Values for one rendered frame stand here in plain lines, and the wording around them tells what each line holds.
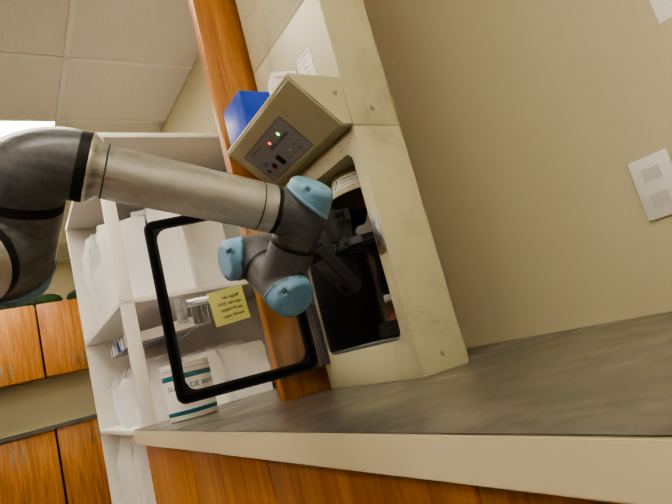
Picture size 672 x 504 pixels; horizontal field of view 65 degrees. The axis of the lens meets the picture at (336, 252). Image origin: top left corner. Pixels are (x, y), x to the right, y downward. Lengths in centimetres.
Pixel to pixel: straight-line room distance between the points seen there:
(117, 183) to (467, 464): 55
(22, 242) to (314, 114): 53
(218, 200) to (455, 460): 48
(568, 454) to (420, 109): 122
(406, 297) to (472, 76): 64
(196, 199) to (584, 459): 58
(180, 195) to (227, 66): 71
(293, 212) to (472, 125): 68
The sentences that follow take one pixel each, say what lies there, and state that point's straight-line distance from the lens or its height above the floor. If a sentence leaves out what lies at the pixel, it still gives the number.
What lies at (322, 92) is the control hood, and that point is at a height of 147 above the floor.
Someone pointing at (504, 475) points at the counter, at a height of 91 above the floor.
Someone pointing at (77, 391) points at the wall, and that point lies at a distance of 631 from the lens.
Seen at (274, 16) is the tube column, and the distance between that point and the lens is 129.
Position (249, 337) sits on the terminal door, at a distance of 117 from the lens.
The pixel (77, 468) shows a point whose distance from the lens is 577.
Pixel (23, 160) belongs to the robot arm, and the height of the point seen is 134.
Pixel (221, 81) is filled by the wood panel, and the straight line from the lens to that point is 139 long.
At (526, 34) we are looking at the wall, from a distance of 130.
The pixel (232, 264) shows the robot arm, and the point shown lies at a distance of 91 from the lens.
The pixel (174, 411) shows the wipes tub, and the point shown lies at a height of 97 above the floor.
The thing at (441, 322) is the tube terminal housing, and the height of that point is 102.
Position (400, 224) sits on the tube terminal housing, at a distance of 97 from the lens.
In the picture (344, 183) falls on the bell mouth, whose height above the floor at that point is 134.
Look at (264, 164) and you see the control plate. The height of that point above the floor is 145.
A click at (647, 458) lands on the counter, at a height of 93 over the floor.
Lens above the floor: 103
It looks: 10 degrees up
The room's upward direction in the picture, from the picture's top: 15 degrees counter-clockwise
